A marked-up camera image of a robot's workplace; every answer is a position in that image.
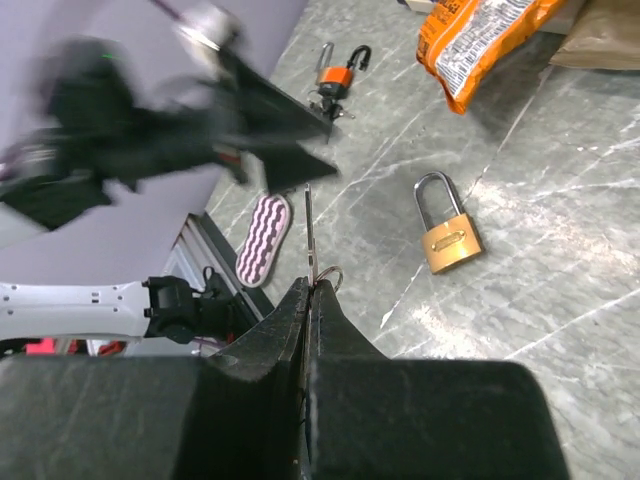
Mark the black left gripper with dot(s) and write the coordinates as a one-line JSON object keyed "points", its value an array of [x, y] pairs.
{"points": [[102, 127]]}

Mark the purple striped sponge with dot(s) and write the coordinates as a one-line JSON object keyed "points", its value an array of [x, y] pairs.
{"points": [[268, 227]]}

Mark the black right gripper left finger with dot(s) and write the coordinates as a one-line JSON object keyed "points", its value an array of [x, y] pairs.
{"points": [[234, 415]]}

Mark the orange black small padlock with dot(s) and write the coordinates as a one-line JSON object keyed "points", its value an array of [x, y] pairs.
{"points": [[336, 80]]}

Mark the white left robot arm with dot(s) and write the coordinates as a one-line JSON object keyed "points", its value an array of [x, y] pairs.
{"points": [[60, 277]]}

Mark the brown paper snack bag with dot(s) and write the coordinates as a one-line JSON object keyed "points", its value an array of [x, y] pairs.
{"points": [[605, 36]]}

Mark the black key bunch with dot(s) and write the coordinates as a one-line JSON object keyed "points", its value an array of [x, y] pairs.
{"points": [[329, 108]]}

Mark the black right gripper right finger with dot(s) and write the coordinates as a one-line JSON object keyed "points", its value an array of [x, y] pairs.
{"points": [[372, 417]]}

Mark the silver keys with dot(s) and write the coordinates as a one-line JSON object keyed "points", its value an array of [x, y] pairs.
{"points": [[314, 274]]}

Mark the orange potato chip bag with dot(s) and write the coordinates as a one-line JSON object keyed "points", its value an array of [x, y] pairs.
{"points": [[461, 40]]}

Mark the small brass padlock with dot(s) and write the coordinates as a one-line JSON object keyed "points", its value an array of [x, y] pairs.
{"points": [[324, 60]]}

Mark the large brass padlock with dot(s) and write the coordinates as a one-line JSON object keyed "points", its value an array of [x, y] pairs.
{"points": [[452, 242]]}

